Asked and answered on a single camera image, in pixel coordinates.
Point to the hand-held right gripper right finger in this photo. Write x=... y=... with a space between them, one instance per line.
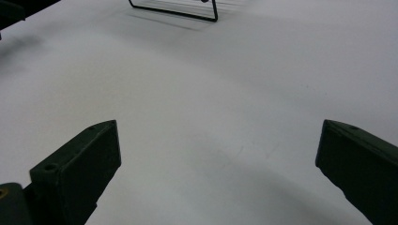
x=363 y=165

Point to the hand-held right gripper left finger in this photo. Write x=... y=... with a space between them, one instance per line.
x=78 y=175

